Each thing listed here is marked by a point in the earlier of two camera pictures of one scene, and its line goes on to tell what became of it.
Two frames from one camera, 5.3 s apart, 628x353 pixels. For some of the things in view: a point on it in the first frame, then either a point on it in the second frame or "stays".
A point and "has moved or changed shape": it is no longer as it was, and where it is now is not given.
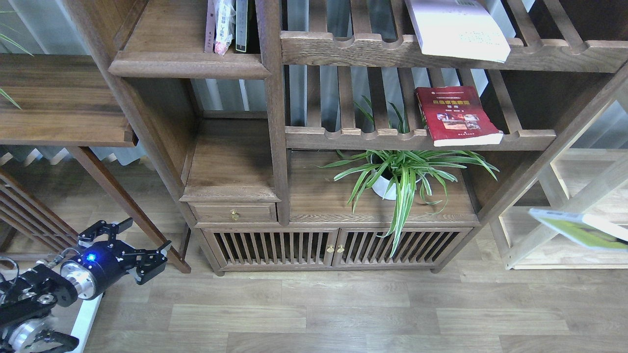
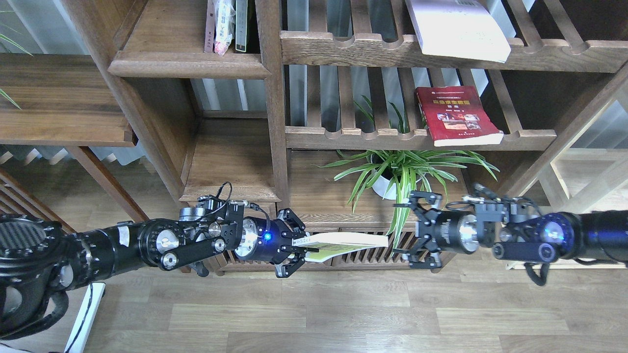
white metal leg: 84,323 stays
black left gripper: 87,277 -> 261,239
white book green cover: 588,230 has moved or changed shape
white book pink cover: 468,29 stays
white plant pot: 386,189 stays
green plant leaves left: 13,43 stays
